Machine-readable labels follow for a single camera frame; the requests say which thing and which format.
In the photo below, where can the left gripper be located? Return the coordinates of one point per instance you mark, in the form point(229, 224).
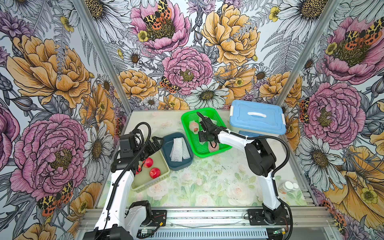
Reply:
point(151, 149)

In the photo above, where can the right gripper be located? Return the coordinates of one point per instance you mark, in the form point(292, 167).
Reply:
point(201, 136)

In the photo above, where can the bare red apple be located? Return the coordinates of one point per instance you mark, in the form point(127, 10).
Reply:
point(148, 163)
point(155, 173)
point(139, 169)

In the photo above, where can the white foam net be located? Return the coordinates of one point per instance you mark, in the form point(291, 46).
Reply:
point(185, 151)

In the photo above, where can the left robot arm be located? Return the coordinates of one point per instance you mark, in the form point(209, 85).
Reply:
point(117, 221)

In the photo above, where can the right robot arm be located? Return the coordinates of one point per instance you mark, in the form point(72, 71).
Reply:
point(261, 160)

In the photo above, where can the netted apple in basket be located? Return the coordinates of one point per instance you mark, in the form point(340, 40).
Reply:
point(194, 127)
point(213, 147)

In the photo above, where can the dark teal plastic tub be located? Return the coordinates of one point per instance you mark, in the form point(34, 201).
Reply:
point(167, 149)

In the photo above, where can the bright green plastic basket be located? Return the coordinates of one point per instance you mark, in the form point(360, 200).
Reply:
point(199, 149)

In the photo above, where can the pale green perforated basket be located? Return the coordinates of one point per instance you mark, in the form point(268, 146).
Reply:
point(143, 180)

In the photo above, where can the blue lidded storage box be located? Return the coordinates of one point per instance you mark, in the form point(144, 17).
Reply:
point(261, 118)

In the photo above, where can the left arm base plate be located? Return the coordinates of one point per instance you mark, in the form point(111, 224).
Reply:
point(158, 219)

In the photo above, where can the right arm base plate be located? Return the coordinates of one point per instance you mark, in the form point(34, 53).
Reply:
point(257, 217)

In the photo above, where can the aluminium front rail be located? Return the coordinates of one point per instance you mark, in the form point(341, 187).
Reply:
point(309, 223)

